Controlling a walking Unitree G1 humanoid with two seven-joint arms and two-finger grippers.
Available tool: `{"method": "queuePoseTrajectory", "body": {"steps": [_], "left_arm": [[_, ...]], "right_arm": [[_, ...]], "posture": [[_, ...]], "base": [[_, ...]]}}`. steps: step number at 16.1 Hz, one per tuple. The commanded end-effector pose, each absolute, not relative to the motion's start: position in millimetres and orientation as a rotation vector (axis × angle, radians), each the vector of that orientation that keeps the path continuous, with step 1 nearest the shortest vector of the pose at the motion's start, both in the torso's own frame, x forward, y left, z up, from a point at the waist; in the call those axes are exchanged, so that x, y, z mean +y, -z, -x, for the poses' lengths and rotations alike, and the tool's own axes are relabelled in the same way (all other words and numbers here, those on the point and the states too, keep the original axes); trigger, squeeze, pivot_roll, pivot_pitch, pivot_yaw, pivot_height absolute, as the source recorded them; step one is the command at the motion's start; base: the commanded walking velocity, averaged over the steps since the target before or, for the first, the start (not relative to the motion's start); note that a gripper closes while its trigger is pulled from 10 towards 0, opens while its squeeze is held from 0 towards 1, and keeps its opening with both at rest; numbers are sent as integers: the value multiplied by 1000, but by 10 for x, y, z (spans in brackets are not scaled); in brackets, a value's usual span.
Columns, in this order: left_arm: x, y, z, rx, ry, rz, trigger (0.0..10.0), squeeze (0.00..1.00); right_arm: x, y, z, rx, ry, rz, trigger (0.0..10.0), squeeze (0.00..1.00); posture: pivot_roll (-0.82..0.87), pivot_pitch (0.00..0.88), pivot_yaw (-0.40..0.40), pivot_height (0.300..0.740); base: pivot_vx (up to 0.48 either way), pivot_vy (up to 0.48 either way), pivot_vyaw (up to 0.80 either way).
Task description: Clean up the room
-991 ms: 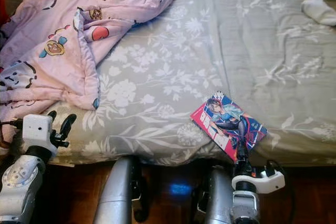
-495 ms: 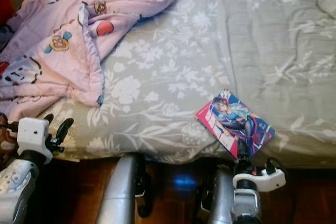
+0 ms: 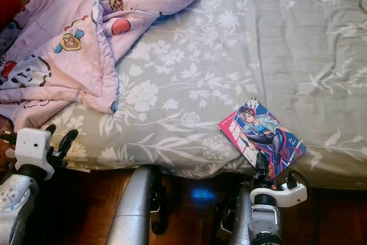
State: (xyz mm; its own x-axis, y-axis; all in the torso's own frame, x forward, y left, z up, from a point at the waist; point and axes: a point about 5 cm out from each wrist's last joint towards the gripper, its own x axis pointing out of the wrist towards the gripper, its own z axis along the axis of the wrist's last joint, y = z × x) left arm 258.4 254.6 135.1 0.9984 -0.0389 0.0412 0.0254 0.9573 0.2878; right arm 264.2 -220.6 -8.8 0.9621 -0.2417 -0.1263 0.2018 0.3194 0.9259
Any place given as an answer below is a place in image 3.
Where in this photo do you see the silver robot left leg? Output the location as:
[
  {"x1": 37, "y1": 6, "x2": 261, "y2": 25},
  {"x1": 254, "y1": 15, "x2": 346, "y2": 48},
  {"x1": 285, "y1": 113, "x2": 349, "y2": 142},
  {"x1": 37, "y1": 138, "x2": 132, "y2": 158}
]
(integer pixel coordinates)
[{"x1": 105, "y1": 165, "x2": 160, "y2": 245}]

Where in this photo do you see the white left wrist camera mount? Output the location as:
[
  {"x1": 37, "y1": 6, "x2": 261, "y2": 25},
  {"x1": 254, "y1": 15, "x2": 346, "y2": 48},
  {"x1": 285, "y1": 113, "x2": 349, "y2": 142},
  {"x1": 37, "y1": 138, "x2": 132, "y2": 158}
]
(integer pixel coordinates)
[{"x1": 15, "y1": 127, "x2": 55, "y2": 181}]

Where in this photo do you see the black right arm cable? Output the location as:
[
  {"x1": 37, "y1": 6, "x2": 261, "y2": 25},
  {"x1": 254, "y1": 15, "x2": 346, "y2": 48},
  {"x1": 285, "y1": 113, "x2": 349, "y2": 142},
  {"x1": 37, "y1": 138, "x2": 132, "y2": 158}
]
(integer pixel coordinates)
[{"x1": 287, "y1": 169, "x2": 325, "y2": 245}]

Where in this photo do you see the colourful comic book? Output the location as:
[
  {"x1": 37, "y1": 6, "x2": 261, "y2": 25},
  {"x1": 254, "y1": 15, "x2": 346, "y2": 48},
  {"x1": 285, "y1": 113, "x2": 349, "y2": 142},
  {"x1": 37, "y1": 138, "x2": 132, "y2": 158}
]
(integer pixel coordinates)
[{"x1": 217, "y1": 98, "x2": 307, "y2": 180}]

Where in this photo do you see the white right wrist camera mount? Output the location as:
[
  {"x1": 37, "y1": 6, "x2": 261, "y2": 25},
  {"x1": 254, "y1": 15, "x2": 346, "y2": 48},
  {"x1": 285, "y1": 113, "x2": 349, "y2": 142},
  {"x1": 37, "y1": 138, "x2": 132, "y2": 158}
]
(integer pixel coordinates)
[{"x1": 249, "y1": 183, "x2": 309, "y2": 209}]

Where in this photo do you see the pink cartoon bear blanket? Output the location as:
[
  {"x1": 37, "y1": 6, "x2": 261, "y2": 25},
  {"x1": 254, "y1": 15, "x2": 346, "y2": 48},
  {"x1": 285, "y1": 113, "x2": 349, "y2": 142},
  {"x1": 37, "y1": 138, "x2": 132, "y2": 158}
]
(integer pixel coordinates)
[{"x1": 0, "y1": 0, "x2": 216, "y2": 168}]

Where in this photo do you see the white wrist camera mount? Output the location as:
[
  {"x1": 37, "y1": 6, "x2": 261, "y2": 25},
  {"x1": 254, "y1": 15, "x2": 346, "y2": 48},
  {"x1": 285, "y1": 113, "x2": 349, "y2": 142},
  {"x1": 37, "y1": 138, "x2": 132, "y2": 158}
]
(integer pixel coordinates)
[
  {"x1": 249, "y1": 183, "x2": 309, "y2": 209},
  {"x1": 15, "y1": 127, "x2": 55, "y2": 181}
]

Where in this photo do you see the grey floral bed sheet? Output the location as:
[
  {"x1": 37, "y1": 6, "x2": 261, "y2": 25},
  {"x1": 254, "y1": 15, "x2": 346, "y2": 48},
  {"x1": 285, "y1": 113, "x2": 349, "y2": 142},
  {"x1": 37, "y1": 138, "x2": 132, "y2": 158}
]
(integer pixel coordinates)
[{"x1": 46, "y1": 0, "x2": 367, "y2": 191}]

